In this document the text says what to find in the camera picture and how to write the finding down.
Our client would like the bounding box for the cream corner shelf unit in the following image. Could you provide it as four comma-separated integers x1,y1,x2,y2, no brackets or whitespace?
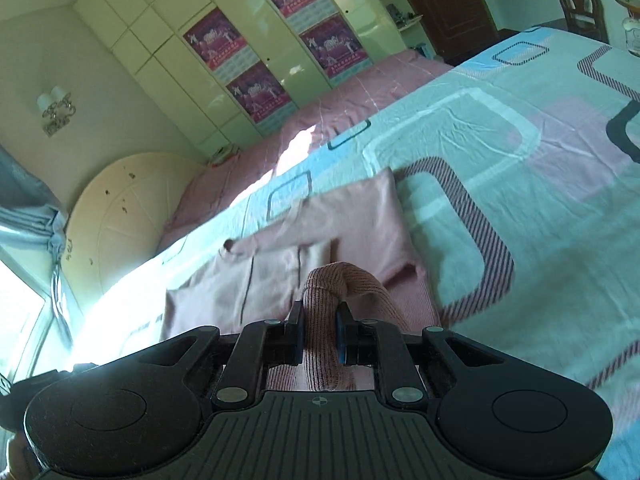
380,0,436,58

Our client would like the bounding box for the light blue patterned bedsheet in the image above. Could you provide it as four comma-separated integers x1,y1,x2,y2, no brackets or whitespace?
29,23,640,480

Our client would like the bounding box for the lower left pink poster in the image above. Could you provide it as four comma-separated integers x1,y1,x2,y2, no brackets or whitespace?
227,61,292,124

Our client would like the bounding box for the wall lamp with white shades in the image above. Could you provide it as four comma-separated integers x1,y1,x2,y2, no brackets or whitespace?
37,86,77,136

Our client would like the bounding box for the pink plaid quilt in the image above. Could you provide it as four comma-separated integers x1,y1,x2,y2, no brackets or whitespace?
156,50,452,252

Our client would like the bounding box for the cream rounded headboard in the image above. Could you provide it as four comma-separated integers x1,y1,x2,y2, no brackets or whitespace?
62,152,204,310

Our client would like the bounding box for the upper left pink poster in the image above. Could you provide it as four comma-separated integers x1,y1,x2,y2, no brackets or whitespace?
183,9,259,84

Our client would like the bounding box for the cream glossy wardrobe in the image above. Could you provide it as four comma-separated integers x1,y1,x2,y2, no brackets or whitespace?
74,0,407,156

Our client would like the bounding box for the dark brown wooden door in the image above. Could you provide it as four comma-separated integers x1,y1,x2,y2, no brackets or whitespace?
409,0,500,62

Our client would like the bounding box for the lower right pink poster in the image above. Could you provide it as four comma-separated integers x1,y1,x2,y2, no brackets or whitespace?
300,14,372,86

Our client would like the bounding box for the pink knit sweater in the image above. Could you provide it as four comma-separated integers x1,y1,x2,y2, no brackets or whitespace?
160,169,439,391

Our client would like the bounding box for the grey window curtain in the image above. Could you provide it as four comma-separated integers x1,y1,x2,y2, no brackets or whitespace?
1,150,82,380

